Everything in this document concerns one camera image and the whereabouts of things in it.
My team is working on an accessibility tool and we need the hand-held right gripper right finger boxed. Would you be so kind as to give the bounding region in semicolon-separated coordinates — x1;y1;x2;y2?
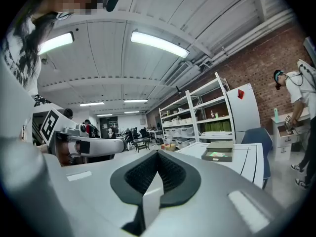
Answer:
148;149;294;237

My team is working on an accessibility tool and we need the person's left hand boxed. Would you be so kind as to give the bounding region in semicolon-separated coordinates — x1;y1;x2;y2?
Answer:
60;142;82;166

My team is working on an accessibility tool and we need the white drawer cabinet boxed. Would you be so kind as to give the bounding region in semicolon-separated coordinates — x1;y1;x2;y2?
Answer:
271;107;312;161

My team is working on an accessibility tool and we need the person's white printed t-shirt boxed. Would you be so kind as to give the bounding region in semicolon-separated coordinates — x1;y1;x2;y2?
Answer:
1;11;43;99

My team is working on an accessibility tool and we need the white low table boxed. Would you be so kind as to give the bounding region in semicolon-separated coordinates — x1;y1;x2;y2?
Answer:
175;142;265;190

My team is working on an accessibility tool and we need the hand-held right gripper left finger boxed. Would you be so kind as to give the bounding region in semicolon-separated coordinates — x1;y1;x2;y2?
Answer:
43;149;159;237

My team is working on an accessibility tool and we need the ceiling air conditioner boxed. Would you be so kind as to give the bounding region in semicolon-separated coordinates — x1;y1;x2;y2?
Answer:
164;60;202;86

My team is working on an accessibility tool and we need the grey cardboard box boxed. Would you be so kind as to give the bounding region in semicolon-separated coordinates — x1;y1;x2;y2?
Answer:
201;141;235;162

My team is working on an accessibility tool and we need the white metal shelving unit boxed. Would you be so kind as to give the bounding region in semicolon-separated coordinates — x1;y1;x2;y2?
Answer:
158;72;236;148

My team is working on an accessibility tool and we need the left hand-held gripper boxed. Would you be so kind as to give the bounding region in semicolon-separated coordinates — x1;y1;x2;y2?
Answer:
39;108;125;159

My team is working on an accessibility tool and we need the blue chair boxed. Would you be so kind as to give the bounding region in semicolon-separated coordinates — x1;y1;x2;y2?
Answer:
241;127;273;190

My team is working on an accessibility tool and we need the small black table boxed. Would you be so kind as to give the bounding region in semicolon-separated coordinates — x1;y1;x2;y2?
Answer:
133;137;152;154

